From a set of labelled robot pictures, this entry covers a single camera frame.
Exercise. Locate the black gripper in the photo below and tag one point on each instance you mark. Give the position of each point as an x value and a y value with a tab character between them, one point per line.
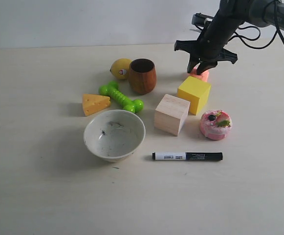
208	48

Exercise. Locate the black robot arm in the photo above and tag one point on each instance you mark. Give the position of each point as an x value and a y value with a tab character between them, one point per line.
233	13

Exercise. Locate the small pink orange object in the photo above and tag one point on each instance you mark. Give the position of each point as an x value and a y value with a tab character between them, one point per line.
203	77

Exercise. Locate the yellow foam cube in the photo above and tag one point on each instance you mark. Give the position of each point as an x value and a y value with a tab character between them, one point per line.
196	92

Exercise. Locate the light wooden cube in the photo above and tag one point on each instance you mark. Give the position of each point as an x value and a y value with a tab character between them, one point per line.
170	114

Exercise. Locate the brown wooden cup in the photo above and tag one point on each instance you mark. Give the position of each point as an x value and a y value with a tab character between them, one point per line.
142	76

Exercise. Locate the pink toy cake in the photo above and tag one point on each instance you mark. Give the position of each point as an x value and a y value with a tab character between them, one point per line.
215	124

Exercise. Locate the yellow lemon with sticker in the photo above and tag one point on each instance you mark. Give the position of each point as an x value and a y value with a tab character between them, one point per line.
120	68

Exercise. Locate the green bone-shaped toy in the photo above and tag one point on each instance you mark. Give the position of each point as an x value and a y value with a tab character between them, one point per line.
112	90

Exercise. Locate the black and white marker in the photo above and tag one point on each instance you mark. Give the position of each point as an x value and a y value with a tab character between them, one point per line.
188	156

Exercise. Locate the white ceramic bowl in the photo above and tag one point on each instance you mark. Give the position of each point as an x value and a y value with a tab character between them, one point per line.
114	135

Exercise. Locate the yellow toy cheese wedge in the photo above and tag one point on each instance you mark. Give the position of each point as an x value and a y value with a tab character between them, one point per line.
92	103

